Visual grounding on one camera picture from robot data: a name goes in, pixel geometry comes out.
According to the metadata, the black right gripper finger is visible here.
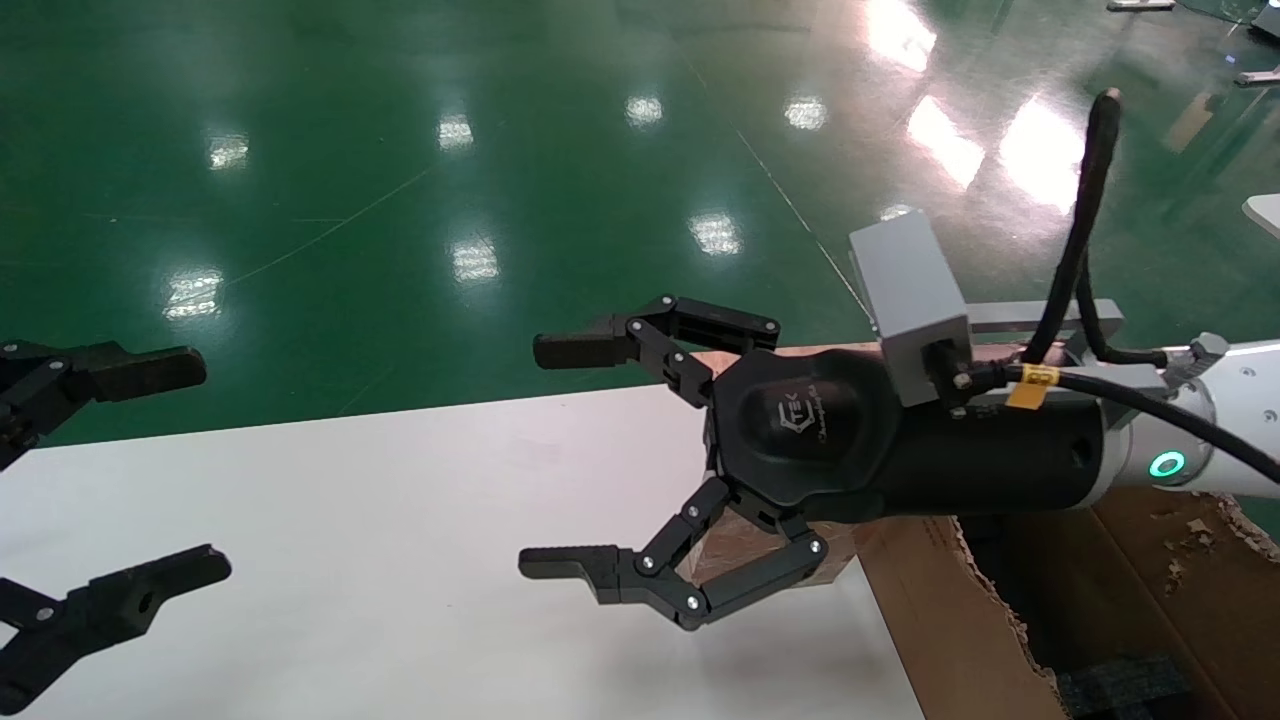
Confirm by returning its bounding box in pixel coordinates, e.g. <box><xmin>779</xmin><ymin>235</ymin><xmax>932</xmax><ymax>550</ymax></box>
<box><xmin>533</xmin><ymin>295</ymin><xmax>782</xmax><ymax>407</ymax></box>
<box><xmin>518</xmin><ymin>476</ymin><xmax>831</xmax><ymax>633</ymax></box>

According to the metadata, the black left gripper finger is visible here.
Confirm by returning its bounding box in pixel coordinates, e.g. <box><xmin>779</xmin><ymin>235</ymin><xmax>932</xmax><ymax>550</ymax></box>
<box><xmin>0</xmin><ymin>544</ymin><xmax>233</xmax><ymax>717</ymax></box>
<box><xmin>0</xmin><ymin>340</ymin><xmax>209</xmax><ymax>471</ymax></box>

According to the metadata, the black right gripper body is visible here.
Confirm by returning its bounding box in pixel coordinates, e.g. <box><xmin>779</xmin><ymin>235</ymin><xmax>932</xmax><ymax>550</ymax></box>
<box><xmin>705</xmin><ymin>345</ymin><xmax>1138</xmax><ymax>533</ymax></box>

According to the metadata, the small brown cardboard box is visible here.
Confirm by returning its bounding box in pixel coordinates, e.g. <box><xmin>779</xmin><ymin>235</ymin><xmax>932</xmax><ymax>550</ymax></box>
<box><xmin>695</xmin><ymin>505</ymin><xmax>859</xmax><ymax>593</ymax></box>

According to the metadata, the big open cardboard box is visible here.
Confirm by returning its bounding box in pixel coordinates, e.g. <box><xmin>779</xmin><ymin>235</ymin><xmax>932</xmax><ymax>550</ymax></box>
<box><xmin>855</xmin><ymin>340</ymin><xmax>1280</xmax><ymax>720</ymax></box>

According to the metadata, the black foam insert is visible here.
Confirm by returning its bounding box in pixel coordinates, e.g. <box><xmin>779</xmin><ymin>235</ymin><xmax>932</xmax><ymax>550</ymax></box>
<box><xmin>1055</xmin><ymin>655</ymin><xmax>1193</xmax><ymax>720</ymax></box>

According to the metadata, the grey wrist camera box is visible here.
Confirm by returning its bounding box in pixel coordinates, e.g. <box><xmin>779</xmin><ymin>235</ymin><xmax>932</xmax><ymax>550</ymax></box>
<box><xmin>848</xmin><ymin>208</ymin><xmax>973</xmax><ymax>408</ymax></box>

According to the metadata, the yellow cable tag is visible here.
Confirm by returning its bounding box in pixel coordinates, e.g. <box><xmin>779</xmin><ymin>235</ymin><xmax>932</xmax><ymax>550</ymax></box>
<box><xmin>1005</xmin><ymin>363</ymin><xmax>1059</xmax><ymax>411</ymax></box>

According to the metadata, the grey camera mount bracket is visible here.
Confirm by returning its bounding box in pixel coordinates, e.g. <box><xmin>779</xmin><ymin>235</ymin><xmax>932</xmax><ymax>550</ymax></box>
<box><xmin>965</xmin><ymin>298</ymin><xmax>1123</xmax><ymax>361</ymax></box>

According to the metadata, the thin black cable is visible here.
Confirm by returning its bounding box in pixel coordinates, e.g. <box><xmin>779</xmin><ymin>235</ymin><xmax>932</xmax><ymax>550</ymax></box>
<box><xmin>1075</xmin><ymin>255</ymin><xmax>1171</xmax><ymax>367</ymax></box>

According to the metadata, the smooth black cable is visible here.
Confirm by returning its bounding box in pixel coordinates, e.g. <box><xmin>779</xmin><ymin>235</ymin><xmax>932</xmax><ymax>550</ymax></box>
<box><xmin>925</xmin><ymin>340</ymin><xmax>1280</xmax><ymax>486</ymax></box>

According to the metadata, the thick braided black cable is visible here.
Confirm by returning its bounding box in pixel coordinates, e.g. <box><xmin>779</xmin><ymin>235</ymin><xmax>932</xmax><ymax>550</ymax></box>
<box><xmin>1020</xmin><ymin>88</ymin><xmax>1126</xmax><ymax>367</ymax></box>

